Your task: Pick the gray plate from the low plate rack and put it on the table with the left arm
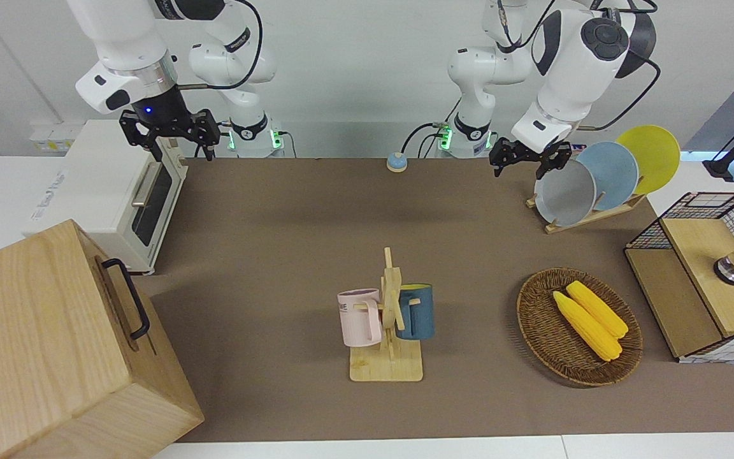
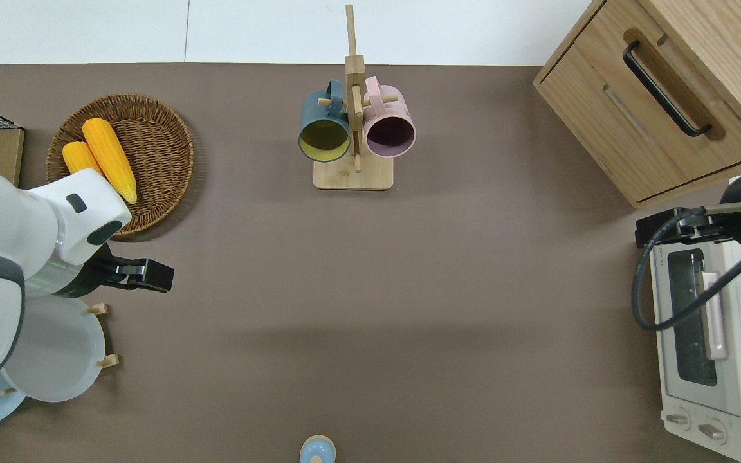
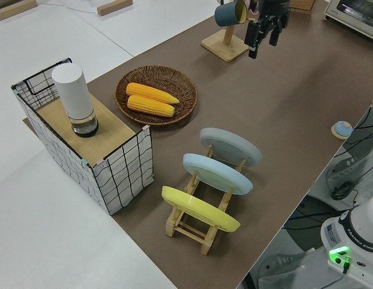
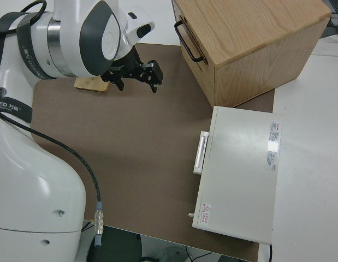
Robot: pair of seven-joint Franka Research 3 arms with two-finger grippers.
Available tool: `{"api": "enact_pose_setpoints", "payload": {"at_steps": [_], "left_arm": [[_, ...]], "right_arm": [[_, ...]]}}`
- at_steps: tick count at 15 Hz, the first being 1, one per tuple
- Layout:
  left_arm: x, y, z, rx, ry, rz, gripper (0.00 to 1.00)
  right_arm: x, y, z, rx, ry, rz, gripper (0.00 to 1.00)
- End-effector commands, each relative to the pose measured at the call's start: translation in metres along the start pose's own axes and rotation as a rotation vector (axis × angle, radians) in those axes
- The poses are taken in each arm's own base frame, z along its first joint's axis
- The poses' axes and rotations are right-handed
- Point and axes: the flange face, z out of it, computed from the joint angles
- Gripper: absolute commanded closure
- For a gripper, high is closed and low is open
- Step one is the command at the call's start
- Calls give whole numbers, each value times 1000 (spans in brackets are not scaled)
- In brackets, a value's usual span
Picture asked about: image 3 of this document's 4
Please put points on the yellow plate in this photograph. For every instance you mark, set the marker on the yellow plate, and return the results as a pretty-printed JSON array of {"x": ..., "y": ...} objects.
[{"x": 198, "y": 207}]

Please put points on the dark teal mug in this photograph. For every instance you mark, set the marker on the dark teal mug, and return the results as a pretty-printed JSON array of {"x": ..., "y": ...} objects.
[{"x": 226, "y": 13}]

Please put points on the light blue plate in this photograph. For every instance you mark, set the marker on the light blue plate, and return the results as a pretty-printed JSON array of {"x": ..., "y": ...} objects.
[{"x": 216, "y": 171}]

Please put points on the white cylindrical humidifier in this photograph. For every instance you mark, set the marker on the white cylindrical humidifier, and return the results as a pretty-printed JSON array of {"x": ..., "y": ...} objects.
[{"x": 73, "y": 90}]

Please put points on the wooden mug tree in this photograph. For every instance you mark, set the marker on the wooden mug tree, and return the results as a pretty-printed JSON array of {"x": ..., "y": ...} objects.
[{"x": 225, "y": 46}]

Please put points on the pink mug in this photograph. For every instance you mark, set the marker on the pink mug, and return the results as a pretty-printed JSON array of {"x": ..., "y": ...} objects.
[{"x": 251, "y": 3}]

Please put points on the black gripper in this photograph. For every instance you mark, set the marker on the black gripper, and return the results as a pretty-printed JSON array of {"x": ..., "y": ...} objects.
[{"x": 273, "y": 9}]

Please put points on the brown table mat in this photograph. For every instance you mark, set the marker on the brown table mat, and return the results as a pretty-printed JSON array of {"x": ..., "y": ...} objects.
[{"x": 264, "y": 105}]

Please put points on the brown wicker basket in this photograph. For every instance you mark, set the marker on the brown wicker basket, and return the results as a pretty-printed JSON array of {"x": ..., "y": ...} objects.
[{"x": 180, "y": 87}]

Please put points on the yellow corn cob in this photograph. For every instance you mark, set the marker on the yellow corn cob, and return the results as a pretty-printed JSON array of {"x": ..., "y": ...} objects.
[
  {"x": 150, "y": 91},
  {"x": 150, "y": 106}
]

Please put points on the cream toaster oven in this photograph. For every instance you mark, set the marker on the cream toaster oven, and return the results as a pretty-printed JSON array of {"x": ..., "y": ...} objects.
[{"x": 355, "y": 18}]

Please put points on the wooden plate rack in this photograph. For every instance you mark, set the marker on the wooden plate rack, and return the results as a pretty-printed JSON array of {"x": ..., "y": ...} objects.
[{"x": 189, "y": 233}]

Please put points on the gray plate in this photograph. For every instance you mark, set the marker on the gray plate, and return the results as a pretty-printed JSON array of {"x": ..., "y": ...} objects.
[{"x": 231, "y": 144}]

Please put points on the wooden block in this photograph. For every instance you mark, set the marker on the wooden block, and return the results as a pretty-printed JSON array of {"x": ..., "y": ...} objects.
[
  {"x": 14, "y": 9},
  {"x": 114, "y": 7}
]

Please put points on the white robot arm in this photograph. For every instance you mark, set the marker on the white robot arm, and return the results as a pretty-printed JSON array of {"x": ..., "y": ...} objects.
[{"x": 355, "y": 241}]

